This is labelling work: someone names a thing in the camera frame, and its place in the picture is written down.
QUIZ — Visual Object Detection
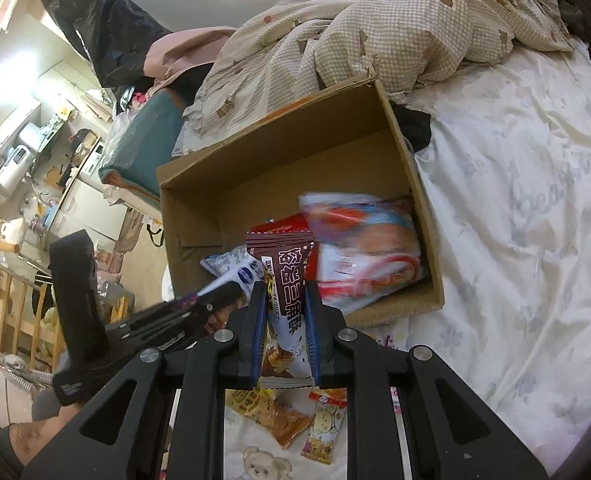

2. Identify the brown chocolate snack packet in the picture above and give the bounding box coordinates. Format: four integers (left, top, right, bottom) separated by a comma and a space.
247, 232, 317, 390

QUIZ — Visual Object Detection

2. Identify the white water heater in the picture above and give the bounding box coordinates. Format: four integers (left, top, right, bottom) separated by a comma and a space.
0, 144, 34, 197

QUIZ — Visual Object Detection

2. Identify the teal padded headboard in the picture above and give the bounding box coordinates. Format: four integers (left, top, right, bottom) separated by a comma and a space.
98, 87, 186, 201

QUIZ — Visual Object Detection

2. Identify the brown cardboard box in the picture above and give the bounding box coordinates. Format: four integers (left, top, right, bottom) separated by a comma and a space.
156, 76, 446, 328

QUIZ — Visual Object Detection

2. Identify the person's left forearm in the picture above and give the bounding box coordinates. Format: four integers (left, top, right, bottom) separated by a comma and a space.
6, 400, 84, 468

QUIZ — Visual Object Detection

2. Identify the small red label snack packet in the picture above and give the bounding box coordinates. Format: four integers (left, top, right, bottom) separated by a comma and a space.
300, 387, 349, 465

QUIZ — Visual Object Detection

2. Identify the checked bear print duvet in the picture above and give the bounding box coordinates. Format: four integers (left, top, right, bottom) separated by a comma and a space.
173, 0, 576, 158

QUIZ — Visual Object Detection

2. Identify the pink cloth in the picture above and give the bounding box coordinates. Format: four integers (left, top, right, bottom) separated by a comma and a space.
143, 26, 239, 93

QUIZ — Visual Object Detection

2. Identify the white kitchen cabinet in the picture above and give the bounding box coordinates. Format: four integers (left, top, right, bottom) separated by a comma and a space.
50, 175, 126, 246

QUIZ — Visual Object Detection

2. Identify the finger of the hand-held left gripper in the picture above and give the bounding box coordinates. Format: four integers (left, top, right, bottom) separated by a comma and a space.
104, 305, 226, 353
126, 280, 249, 326

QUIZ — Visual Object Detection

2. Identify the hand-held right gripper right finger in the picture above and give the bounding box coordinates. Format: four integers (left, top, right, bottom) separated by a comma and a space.
305, 280, 549, 480

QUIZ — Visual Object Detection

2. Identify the large white red snack bag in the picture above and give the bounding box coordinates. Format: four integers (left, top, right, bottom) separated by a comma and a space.
299, 191, 429, 308

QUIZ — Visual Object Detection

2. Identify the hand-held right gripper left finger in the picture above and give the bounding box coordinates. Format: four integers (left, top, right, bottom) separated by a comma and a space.
23, 280, 270, 480

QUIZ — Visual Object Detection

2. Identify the wooden chair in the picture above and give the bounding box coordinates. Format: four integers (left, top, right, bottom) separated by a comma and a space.
0, 237, 56, 376

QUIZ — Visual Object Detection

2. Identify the tan peanut snack packet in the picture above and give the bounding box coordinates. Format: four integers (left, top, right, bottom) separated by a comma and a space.
224, 386, 312, 450

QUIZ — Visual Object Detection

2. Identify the small black cloth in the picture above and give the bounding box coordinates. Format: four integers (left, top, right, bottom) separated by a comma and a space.
390, 102, 433, 153

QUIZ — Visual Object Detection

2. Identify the white blue snack packet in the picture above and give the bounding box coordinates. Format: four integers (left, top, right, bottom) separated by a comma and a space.
200, 246, 266, 291

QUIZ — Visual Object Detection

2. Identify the black plastic bag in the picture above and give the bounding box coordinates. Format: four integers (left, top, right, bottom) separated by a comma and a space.
26, 0, 174, 88

